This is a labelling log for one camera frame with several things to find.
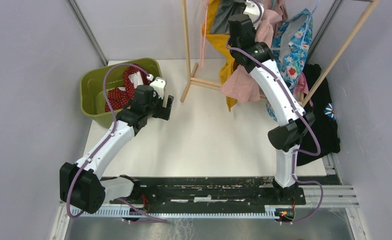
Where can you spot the black garment with flower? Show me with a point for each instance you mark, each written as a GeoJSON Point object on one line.
{"type": "Point", "coordinates": [325, 126]}

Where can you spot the pink garment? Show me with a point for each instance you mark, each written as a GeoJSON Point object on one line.
{"type": "Point", "coordinates": [240, 85]}

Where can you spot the yellow skirt grey lining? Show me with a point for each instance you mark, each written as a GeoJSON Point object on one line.
{"type": "Point", "coordinates": [218, 31]}

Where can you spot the green plastic basket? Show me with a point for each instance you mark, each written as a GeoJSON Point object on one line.
{"type": "Point", "coordinates": [92, 100]}

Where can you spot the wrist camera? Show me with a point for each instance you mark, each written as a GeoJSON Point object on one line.
{"type": "Point", "coordinates": [254, 10]}
{"type": "Point", "coordinates": [158, 84]}

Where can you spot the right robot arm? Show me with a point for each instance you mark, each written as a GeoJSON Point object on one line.
{"type": "Point", "coordinates": [293, 121]}

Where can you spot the pink wire hanger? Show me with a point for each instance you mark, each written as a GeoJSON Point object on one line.
{"type": "Point", "coordinates": [203, 31]}

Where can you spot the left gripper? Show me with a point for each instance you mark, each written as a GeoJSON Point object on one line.
{"type": "Point", "coordinates": [163, 112]}

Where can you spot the blue floral garment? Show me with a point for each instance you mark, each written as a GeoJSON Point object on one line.
{"type": "Point", "coordinates": [290, 46]}

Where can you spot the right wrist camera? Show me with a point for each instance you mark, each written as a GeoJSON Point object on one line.
{"type": "Point", "coordinates": [254, 10]}

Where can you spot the red polka dot skirt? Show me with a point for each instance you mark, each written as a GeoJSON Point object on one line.
{"type": "Point", "coordinates": [133, 76]}

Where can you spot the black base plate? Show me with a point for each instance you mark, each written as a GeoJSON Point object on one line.
{"type": "Point", "coordinates": [210, 195]}

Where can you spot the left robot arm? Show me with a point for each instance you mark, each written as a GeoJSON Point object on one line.
{"type": "Point", "coordinates": [81, 184]}

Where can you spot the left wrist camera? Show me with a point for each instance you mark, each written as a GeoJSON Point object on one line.
{"type": "Point", "coordinates": [158, 84]}

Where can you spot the wooden clothes rack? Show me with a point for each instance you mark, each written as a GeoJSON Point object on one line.
{"type": "Point", "coordinates": [191, 70]}

